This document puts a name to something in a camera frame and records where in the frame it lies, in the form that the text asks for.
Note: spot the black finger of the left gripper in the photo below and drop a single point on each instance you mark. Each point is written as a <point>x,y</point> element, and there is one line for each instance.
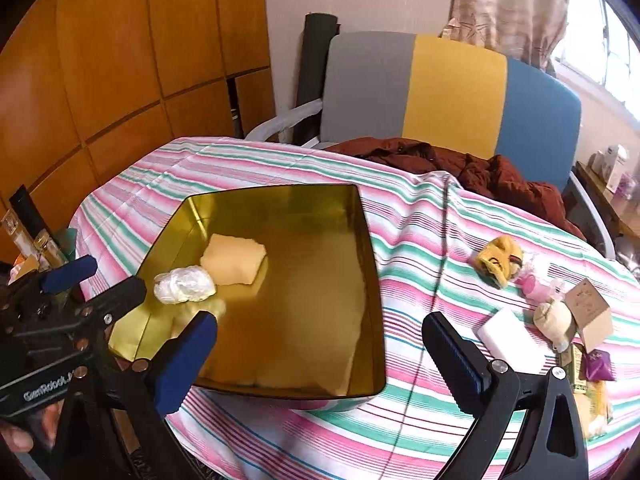
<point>109,306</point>

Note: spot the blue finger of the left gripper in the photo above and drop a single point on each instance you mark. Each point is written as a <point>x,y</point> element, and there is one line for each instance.
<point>69,275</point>

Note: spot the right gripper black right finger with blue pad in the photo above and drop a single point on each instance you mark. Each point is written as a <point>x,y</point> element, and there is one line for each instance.
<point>549,444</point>

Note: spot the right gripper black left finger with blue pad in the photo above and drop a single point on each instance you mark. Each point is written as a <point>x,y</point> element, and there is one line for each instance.
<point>89,443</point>

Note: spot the purple snack packet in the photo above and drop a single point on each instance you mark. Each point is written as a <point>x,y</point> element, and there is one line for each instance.
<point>598,366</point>

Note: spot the white rectangular eraser block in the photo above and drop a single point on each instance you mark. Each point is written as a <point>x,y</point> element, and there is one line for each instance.
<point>507,339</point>

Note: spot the cream baby sock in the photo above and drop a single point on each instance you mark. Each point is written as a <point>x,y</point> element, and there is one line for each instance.
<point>555,321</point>

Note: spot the beige cardboard box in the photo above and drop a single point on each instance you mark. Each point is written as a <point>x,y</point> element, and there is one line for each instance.
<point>591,313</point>

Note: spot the gold metal tin box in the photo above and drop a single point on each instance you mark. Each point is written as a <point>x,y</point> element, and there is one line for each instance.
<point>308,332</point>

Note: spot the person's hand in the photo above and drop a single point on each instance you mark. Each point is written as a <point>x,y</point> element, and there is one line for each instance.
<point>19,440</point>

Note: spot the glass bottles beside bed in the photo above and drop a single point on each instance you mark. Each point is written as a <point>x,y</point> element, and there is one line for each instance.
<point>42,248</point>

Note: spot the white crumpled plastic bag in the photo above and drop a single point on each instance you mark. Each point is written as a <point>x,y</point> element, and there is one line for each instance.
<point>180,285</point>

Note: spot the striped pink green bedsheet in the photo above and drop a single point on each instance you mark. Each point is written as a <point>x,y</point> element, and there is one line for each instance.
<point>424,230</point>

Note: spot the orange wooden wardrobe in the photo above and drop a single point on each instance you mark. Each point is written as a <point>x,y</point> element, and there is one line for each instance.
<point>88,87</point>

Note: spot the wooden side desk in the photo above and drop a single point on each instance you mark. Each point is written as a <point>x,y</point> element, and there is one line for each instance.
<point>620,216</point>

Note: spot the dark red blanket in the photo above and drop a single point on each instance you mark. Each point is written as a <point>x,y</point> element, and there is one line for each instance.
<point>495,178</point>

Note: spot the white box on desk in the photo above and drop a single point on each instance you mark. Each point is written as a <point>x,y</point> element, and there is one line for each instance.
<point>613,167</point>

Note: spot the black rolled mat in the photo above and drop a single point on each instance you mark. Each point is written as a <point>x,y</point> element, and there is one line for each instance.
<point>319,30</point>

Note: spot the grey yellow blue headboard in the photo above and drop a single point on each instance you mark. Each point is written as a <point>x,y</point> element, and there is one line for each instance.
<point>468,99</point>

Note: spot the beige patterned curtain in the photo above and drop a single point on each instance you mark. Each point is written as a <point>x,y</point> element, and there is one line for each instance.
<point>527,30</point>

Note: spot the white bed frame rail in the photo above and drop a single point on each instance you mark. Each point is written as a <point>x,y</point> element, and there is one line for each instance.
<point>287,120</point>

